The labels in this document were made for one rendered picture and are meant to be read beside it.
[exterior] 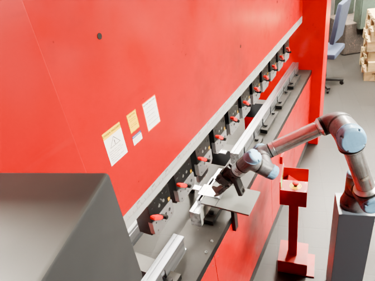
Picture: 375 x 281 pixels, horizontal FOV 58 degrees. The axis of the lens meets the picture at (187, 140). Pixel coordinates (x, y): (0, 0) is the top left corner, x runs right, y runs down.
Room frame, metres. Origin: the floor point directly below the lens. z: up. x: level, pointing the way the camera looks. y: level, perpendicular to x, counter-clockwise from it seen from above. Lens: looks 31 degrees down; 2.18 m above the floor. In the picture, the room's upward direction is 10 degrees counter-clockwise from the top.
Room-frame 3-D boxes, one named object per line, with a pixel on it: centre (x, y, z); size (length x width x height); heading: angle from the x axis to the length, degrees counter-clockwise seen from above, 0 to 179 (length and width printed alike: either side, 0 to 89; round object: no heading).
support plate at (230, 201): (1.33, -0.17, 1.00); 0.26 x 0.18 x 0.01; 57
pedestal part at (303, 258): (1.61, -0.65, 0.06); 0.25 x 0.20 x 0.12; 66
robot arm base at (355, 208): (1.35, -0.86, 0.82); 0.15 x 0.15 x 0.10
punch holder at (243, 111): (1.89, -0.36, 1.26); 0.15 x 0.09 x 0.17; 147
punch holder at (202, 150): (1.39, -0.04, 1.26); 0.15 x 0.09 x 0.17; 147
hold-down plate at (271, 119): (2.22, -0.64, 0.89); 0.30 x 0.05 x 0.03; 147
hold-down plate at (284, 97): (2.55, -0.86, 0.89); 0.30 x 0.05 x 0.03; 147
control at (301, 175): (1.62, -0.62, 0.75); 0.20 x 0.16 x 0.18; 156
